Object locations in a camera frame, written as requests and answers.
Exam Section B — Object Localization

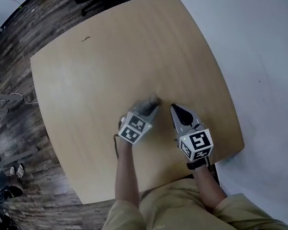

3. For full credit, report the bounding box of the person's khaki shirt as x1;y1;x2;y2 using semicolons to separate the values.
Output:
74;161;288;230

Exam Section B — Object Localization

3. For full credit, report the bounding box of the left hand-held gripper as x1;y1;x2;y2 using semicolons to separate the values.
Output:
112;92;169;147

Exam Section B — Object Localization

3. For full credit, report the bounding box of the white floor cable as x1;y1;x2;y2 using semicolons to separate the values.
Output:
9;88;39;108

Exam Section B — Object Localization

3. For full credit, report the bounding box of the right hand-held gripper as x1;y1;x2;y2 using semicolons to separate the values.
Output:
168;97;217;165

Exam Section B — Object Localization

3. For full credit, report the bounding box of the person's right forearm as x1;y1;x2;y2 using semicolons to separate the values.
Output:
186;155;231;218

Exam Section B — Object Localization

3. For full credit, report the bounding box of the dark gripper cable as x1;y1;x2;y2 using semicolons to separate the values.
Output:
111;133;122;160

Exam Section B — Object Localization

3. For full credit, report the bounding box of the person's left forearm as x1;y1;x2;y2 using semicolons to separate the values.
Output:
104;137;144;208

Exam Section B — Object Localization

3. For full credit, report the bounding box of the black wristband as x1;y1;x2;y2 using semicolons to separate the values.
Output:
186;157;210;171

